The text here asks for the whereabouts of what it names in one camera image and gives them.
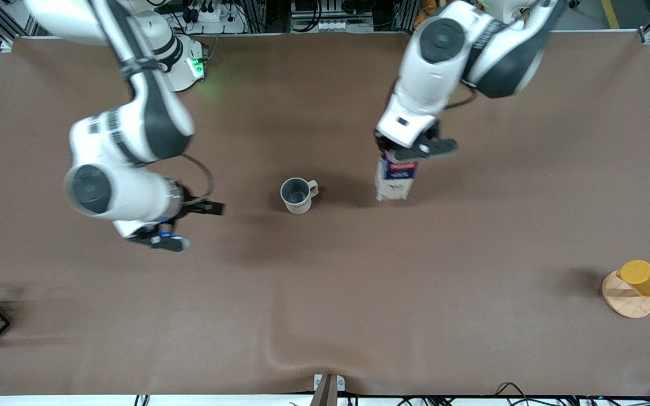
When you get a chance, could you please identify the white grey ceramic mug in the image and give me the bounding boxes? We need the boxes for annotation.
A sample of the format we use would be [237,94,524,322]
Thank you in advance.
[280,178,320,215]

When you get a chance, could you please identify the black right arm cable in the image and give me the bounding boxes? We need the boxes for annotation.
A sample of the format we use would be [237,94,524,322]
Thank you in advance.
[181,153,216,205]

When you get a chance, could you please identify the long white power strip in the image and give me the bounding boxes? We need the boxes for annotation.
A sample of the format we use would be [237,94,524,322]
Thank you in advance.
[301,20,375,33]

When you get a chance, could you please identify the metal table clamp bracket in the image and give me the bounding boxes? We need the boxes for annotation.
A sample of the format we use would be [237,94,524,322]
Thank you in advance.
[313,373,346,406]

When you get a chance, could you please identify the blue white milk carton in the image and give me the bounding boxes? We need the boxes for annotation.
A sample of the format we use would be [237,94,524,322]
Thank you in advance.
[375,151,419,202]

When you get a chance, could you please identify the round wooden cup stand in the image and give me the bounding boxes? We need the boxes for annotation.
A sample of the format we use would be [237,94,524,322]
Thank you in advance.
[601,270,650,319]

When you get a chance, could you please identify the white power strip with plugs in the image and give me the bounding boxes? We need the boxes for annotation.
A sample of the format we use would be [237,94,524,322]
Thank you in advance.
[190,5,247,33]

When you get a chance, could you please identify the yellow plastic cup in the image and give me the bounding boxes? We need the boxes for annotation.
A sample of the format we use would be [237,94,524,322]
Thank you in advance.
[617,260,650,298]

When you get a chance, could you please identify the brown table cover sheet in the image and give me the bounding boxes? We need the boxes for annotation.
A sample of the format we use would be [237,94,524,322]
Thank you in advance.
[0,31,650,398]

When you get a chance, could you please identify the pile of orange bread toys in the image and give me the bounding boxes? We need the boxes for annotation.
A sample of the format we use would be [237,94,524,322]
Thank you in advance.
[414,0,444,30]

